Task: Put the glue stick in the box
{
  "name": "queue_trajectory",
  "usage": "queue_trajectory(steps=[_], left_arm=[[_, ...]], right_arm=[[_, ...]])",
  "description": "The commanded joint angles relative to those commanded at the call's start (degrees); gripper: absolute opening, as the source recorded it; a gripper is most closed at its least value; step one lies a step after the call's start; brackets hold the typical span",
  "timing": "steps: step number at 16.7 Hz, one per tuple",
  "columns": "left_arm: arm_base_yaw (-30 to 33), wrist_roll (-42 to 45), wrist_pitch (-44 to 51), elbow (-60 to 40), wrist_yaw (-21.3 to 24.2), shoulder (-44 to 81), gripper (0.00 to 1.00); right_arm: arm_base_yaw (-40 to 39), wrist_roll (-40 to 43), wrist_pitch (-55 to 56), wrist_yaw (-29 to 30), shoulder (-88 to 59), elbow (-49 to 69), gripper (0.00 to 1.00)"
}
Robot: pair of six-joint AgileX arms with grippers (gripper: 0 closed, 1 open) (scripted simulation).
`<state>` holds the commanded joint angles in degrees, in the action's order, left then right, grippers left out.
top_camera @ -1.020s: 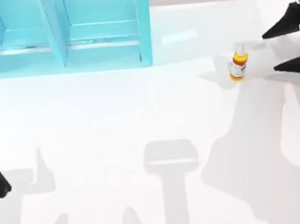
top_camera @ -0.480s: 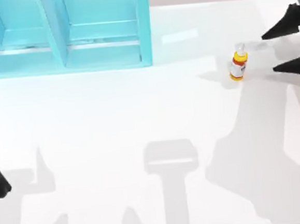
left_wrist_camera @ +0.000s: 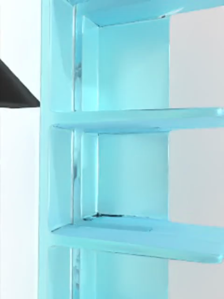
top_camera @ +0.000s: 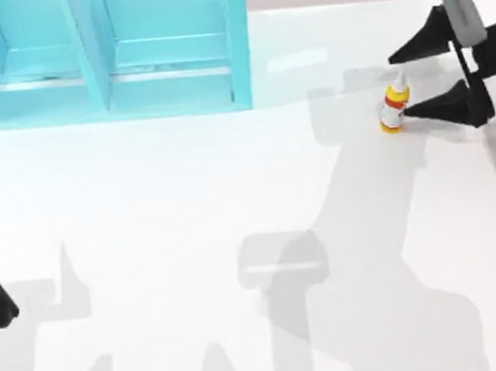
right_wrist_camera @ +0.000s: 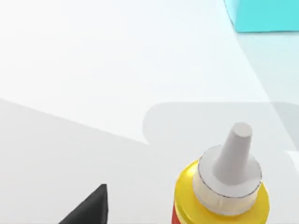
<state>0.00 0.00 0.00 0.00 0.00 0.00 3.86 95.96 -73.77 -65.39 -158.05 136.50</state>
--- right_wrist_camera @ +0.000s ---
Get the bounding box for light blue rack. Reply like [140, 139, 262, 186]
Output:
[223, 0, 299, 33]

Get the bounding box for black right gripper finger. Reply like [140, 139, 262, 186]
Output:
[57, 183, 109, 224]

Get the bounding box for yellow bottle with white nozzle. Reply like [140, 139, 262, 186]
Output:
[171, 121, 271, 224]

